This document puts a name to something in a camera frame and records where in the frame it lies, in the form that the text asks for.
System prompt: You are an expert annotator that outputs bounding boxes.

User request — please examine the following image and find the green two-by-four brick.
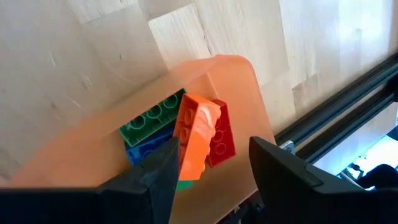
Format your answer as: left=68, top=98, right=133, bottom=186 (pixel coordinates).
left=117, top=88, right=187, bottom=148

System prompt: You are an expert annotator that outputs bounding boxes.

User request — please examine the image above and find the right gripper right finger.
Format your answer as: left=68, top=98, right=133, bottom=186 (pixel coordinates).
left=248, top=136, right=354, bottom=224

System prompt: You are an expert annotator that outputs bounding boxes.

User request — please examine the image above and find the red two-by-four brick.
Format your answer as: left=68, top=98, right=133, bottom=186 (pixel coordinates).
left=205, top=98, right=237, bottom=169

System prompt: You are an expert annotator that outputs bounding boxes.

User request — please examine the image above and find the orange translucent bin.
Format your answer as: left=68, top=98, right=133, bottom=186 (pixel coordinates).
left=6, top=54, right=277, bottom=224

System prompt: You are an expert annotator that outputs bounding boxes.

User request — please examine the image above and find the black aluminium table frame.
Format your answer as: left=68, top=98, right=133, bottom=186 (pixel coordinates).
left=273, top=51, right=398, bottom=156

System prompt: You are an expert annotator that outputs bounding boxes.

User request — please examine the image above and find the orange two-by-four brick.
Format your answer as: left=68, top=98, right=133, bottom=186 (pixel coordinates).
left=172, top=93, right=222, bottom=182

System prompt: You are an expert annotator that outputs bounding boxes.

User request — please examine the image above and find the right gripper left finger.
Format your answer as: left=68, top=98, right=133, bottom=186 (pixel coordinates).
left=96, top=136, right=182, bottom=224

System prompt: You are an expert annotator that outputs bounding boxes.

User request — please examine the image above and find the blue two-by-four brick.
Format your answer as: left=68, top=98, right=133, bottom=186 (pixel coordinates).
left=124, top=124, right=177, bottom=167

